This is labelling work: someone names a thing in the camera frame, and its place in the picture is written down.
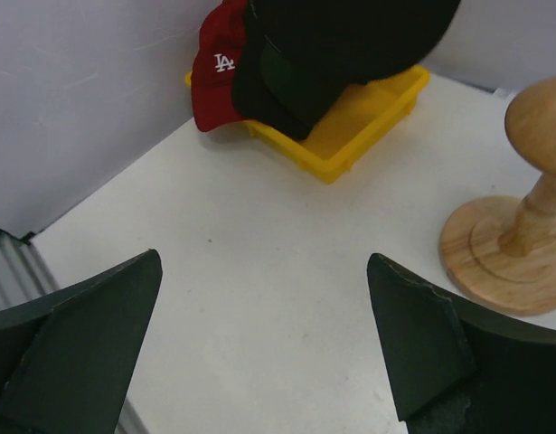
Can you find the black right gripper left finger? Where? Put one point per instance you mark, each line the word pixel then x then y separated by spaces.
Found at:
pixel 67 359

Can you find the yellow plastic tray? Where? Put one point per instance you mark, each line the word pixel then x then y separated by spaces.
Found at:
pixel 358 120

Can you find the red LA cap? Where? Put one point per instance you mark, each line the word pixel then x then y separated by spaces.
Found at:
pixel 222 37

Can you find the aluminium rail frame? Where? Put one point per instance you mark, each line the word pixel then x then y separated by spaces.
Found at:
pixel 24 276

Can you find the black NY cap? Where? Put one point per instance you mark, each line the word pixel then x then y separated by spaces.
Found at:
pixel 300 56

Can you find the wooden hat stand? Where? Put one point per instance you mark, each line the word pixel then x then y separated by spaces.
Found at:
pixel 501 251

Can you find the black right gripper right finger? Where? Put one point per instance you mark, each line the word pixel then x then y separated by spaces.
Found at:
pixel 455 366

